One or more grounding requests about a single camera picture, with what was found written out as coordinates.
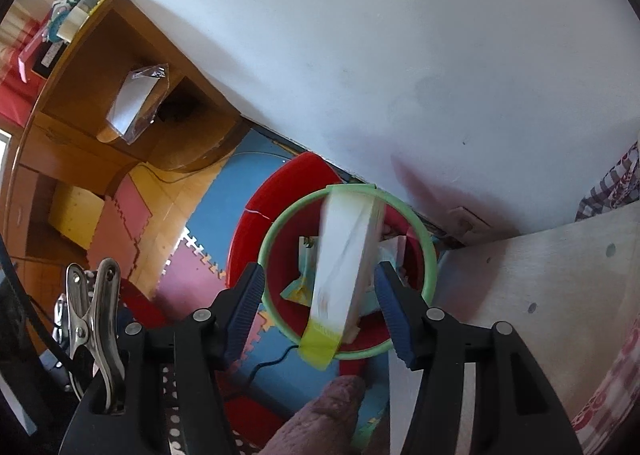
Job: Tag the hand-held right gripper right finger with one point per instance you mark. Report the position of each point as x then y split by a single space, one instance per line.
397 320

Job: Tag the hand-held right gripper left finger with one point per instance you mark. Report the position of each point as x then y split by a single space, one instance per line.
245 315

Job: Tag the red bucket green rim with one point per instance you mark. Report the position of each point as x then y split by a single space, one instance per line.
375 330

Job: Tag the teal wet wipes pack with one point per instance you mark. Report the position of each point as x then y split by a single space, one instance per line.
300 280

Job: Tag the white carton box green end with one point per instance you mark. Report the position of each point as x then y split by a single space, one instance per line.
345 255

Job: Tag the red plastic stool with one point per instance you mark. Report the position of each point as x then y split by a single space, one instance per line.
250 235

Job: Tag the metal spring clip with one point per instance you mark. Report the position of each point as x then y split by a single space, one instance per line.
107 315

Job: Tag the brown polka dot cloth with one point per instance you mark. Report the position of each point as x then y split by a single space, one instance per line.
172 415

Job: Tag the colourful foam floor mat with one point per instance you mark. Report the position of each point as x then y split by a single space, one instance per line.
225 185

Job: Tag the white wooden bed board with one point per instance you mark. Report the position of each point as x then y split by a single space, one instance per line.
525 275

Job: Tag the wooden shelf unit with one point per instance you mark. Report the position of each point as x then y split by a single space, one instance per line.
75 155

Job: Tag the white paper in clear sleeve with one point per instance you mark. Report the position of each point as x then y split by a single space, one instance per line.
130 105

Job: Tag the red cloth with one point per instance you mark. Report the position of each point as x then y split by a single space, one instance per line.
15 105

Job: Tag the black flat item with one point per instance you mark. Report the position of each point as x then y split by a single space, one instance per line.
47 62

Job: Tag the pink book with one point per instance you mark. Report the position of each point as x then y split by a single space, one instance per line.
32 52

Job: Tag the white small box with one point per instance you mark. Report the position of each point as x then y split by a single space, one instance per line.
75 22

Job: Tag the white wall socket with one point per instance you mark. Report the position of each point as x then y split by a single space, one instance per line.
470 220

